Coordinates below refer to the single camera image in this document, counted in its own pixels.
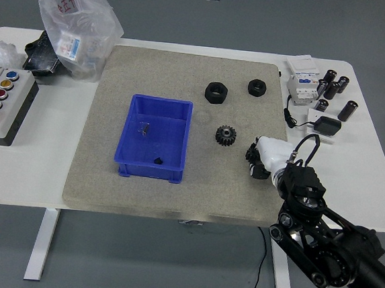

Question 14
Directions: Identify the white table leg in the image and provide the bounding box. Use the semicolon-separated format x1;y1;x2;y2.
23;205;61;283
265;238;297;288

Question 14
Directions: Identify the small black hex nut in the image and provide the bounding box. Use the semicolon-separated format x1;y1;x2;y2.
246;77;269;98

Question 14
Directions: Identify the grey five-button control box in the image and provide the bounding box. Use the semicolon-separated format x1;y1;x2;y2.
0;67;41;149

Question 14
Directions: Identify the white blue carton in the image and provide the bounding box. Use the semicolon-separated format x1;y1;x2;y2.
56;31;83;63

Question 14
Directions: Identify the black power adapter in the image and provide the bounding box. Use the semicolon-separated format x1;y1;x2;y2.
312;115;343;138

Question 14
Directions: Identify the black plug with cord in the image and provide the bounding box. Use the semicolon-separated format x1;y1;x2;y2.
282;94;318;131

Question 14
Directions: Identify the black toothed gear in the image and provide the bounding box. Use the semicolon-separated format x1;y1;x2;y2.
214;124;239;148

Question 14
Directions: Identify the large black hex nut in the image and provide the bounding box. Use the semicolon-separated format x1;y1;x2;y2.
204;81;232;106

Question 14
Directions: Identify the white flat plate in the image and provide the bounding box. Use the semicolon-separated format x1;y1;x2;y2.
303;107;340;145

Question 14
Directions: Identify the clear plastic bag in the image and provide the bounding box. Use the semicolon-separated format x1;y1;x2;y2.
31;0;128;85

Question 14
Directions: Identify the black floor cable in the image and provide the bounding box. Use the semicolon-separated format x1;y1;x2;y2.
245;226;270;288

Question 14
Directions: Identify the blue plastic box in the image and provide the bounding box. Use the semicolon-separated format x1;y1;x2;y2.
112;92;194;185

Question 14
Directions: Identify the grey-brown mat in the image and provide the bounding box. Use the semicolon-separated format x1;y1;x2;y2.
60;41;297;230

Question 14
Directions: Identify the black rectangular case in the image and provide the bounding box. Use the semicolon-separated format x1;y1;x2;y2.
21;29;67;80

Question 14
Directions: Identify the small clear metal part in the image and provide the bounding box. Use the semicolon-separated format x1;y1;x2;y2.
136;120;151;137

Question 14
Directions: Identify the black cylindrical capacitor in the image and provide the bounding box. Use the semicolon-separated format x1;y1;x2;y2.
323;80;341;101
316;77;330;101
323;68;338;85
335;75;351;95
314;97;330;113
337;99;359;124

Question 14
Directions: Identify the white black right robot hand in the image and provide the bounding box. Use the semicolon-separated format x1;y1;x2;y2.
242;134;297;184

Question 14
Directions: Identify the white circuit breaker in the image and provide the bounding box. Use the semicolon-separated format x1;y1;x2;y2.
285;71;322;108

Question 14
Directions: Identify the white switch panel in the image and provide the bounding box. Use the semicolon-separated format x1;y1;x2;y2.
284;53;323;78

